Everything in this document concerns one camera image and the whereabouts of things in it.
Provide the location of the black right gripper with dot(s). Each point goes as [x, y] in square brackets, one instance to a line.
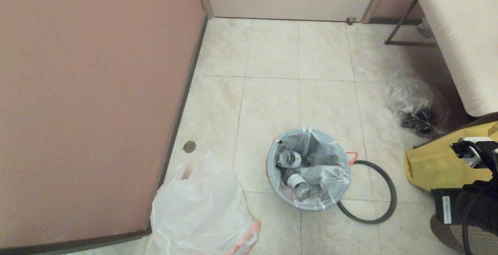
[482, 208]

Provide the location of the yellow shopping bag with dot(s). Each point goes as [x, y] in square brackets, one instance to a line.
[432, 169]

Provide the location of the clear bag with black contents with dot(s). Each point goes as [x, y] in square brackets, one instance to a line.
[408, 99]

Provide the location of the black round trash bin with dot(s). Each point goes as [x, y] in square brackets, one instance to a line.
[307, 208]

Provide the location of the grey ribbed round object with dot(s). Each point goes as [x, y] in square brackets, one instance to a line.
[478, 245]

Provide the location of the crumpled translucent plastic wrap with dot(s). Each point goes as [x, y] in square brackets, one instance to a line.
[327, 173]

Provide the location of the cream striped table top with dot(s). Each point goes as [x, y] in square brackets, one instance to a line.
[463, 33]

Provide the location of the clear plastic bottle white label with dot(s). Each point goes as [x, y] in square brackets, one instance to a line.
[290, 159]
[299, 183]

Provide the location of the small clear container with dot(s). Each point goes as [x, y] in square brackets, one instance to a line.
[425, 27]

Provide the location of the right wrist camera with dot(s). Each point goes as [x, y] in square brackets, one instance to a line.
[472, 153]

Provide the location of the dark metal table frame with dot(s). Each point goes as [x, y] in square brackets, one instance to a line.
[408, 43]

